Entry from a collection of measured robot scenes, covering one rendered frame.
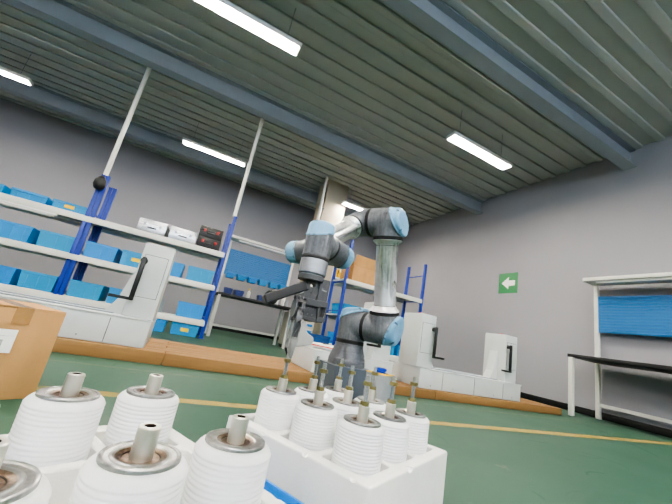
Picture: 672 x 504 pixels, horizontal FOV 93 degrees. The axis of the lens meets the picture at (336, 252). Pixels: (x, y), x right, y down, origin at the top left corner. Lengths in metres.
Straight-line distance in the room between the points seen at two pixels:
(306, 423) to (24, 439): 0.44
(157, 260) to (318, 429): 2.13
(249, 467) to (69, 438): 0.26
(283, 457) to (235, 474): 0.31
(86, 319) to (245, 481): 2.27
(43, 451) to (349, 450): 0.45
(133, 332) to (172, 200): 6.95
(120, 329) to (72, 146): 7.71
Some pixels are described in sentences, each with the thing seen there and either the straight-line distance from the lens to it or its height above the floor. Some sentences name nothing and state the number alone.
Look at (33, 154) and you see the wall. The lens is 10.04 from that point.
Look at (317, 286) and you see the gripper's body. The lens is 0.86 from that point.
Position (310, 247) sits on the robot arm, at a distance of 0.85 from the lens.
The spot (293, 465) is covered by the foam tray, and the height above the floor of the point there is 0.15.
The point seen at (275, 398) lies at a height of 0.24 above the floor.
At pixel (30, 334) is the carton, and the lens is 1.56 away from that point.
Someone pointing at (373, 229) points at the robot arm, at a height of 0.83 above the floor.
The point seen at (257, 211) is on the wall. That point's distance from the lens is 9.51.
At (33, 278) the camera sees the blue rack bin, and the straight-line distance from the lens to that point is 5.53.
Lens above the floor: 0.40
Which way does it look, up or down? 14 degrees up
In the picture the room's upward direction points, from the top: 11 degrees clockwise
